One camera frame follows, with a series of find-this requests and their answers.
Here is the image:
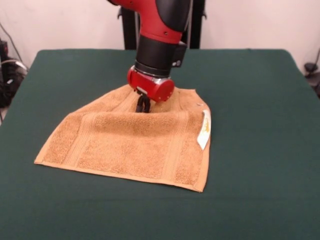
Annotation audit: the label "dark grey stand base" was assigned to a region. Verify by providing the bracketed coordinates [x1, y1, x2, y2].
[303, 62, 320, 98]

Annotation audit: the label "tangled black cables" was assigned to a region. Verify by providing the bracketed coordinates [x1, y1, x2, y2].
[0, 22, 28, 108]

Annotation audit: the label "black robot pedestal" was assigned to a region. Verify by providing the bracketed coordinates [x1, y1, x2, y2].
[117, 0, 208, 50]

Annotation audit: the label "dark green table cloth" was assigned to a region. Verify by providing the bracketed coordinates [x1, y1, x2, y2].
[0, 48, 320, 240]

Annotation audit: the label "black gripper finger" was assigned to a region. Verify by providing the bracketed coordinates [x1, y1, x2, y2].
[142, 96, 152, 114]
[135, 93, 147, 113]

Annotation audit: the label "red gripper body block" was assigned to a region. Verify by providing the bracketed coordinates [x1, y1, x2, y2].
[126, 65, 175, 103]

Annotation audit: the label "tan terry towel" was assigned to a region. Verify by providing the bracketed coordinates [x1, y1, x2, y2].
[33, 83, 213, 193]

